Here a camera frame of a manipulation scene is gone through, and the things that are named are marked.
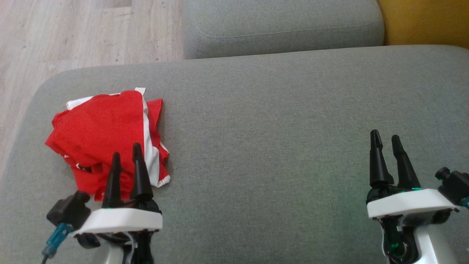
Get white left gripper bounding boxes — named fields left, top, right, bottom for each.
left=71, top=143, right=163, bottom=237

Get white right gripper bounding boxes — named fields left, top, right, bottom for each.
left=366, top=129, right=458, bottom=219

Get red white Bulls shorts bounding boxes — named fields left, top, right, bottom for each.
left=73, top=98, right=171, bottom=202

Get large grey sofa ottoman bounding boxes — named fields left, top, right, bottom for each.
left=0, top=45, right=469, bottom=264

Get wide yellow sofa backrest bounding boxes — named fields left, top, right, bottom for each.
left=377, top=0, right=469, bottom=48

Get grey sofa back cushion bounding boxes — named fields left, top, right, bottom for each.
left=182, top=0, right=385, bottom=60

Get left teal-plug black cable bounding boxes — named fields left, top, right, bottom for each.
left=42, top=223, right=73, bottom=264

